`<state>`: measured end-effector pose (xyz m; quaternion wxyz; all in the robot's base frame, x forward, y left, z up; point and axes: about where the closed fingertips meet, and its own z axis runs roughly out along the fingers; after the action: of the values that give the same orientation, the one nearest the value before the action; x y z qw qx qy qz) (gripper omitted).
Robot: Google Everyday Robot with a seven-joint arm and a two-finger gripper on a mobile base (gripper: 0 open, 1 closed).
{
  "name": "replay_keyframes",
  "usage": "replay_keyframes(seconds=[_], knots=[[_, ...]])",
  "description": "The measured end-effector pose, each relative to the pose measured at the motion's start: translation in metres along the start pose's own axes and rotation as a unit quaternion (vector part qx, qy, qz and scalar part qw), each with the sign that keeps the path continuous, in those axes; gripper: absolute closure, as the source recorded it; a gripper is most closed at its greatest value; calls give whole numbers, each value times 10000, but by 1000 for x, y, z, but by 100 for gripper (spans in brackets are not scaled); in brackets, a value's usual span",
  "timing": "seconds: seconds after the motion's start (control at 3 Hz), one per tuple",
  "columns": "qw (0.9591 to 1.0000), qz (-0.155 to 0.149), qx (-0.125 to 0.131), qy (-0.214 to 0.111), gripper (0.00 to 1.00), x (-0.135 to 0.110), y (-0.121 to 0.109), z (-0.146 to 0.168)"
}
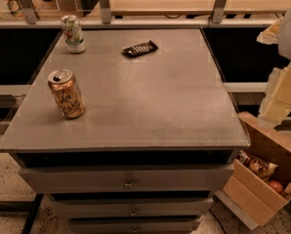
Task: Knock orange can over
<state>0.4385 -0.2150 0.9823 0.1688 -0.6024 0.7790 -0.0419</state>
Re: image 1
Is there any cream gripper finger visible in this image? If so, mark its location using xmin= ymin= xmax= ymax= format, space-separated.
xmin=257 ymin=19 xmax=282 ymax=45
xmin=259 ymin=62 xmax=291 ymax=125

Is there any orange LaCroix soda can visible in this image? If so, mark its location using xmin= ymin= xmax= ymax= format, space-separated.
xmin=48 ymin=69 xmax=85 ymax=119

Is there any green white soda can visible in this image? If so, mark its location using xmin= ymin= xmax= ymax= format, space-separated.
xmin=61 ymin=15 xmax=86 ymax=54

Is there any crinkly snack bag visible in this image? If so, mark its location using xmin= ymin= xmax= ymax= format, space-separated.
xmin=237 ymin=150 xmax=277 ymax=182

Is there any open cardboard box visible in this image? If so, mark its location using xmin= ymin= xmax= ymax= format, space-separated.
xmin=216 ymin=112 xmax=291 ymax=230

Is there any red apple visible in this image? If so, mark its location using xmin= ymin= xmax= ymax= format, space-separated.
xmin=269 ymin=180 xmax=283 ymax=194

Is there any black snack bar wrapper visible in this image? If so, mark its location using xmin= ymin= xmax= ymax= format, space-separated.
xmin=122 ymin=40 xmax=158 ymax=59

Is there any grey drawer cabinet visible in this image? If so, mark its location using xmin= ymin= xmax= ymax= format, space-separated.
xmin=0 ymin=29 xmax=249 ymax=234

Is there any wooden desk with metal posts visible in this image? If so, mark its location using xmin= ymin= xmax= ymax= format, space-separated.
xmin=0 ymin=0 xmax=291 ymax=28

